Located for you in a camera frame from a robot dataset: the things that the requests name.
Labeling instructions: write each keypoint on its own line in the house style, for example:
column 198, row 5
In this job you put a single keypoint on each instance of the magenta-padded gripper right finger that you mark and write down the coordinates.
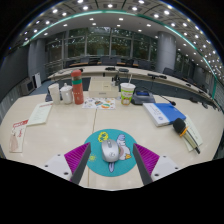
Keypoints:
column 165, row 165

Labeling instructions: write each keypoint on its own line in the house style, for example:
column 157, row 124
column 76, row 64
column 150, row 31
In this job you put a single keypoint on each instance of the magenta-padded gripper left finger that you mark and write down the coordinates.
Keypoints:
column 56, row 165

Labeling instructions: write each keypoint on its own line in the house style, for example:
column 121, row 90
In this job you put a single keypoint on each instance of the silver grey computer mouse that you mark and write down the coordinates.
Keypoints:
column 110, row 151

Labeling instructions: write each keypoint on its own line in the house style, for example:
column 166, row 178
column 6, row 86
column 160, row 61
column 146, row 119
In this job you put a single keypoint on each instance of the round teal cartoon mouse pad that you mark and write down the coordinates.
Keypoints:
column 100, row 166

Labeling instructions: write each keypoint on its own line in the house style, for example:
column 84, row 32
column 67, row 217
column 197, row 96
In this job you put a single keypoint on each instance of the white paper sheet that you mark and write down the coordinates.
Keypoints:
column 196, row 135

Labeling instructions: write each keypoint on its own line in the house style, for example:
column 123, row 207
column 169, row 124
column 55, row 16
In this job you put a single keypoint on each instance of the red and white pamphlet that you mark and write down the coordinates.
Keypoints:
column 18, row 136

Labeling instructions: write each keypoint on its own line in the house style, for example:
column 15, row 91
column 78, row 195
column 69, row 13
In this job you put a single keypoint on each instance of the blue and white book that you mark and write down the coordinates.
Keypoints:
column 163, row 115

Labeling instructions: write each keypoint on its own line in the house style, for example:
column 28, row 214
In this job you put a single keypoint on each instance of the white lidded cup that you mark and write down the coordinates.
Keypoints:
column 66, row 95

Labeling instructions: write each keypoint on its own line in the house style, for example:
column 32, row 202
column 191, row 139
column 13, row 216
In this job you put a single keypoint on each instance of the dark conference microphone console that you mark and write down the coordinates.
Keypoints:
column 143, row 98

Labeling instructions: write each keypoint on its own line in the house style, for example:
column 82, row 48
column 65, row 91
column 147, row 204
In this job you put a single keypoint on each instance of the colourful printed leaflet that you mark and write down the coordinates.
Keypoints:
column 98, row 103

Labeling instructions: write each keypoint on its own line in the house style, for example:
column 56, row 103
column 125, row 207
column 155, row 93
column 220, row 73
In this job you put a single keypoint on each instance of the red bottle with green band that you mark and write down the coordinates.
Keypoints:
column 77, row 90

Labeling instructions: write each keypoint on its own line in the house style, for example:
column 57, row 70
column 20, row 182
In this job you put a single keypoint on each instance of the paper cup with green print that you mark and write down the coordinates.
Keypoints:
column 127, row 94

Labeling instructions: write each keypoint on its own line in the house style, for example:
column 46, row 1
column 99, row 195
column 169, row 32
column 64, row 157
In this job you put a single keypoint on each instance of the beige cardboard box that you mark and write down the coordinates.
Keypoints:
column 103, row 89

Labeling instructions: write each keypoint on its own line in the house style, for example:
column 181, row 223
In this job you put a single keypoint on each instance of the dark office chairs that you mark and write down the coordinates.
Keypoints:
column 108, row 61

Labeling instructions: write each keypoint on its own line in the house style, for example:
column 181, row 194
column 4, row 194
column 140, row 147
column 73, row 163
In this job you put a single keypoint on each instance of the round ceiling lights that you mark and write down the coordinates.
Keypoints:
column 156, row 15

